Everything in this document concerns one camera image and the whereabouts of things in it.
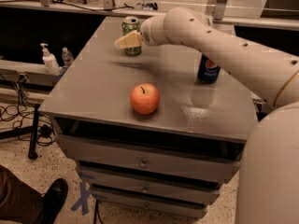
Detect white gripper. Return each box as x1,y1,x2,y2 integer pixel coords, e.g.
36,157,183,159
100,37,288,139
114,15,170,49

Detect green soda can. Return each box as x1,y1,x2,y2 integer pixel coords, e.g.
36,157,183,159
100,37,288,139
121,16,142,56

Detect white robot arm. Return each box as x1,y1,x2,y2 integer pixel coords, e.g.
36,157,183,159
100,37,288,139
115,7,299,224

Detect blue Pepsi can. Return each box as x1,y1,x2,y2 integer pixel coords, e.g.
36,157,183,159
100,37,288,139
197,55,221,84

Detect red apple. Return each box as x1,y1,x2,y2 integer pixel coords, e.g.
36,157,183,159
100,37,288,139
130,83,160,115

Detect clear plastic bottle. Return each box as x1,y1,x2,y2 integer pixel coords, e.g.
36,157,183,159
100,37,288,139
62,48,74,67

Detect white pump dispenser bottle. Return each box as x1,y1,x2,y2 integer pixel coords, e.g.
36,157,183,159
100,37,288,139
40,43,59,75

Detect grey drawer cabinet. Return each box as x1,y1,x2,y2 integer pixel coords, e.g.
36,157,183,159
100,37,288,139
40,17,256,218

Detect top drawer with knob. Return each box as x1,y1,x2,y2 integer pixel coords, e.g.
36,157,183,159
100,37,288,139
57,134,239,182

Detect drawer with knob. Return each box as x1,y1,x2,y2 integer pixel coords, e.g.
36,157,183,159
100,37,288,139
90,186,206,218
57,134,239,182
76,165,220,204

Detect middle drawer with knob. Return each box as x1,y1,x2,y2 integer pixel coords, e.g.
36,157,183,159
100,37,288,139
76,165,220,204

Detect black stand pole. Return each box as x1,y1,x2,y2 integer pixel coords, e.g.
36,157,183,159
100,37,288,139
28,105,39,160

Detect blue tape cross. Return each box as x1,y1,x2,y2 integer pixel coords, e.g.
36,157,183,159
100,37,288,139
70,181,94,216

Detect black shoe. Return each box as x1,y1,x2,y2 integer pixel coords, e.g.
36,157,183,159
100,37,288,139
33,178,68,224

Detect bottom drawer with knob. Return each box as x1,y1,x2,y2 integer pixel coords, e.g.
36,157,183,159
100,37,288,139
90,186,206,218

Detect brown trouser leg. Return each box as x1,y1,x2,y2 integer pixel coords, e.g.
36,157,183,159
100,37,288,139
0,165,43,224

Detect black floor cables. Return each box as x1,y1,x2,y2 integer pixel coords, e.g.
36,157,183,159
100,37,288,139
0,73,56,147

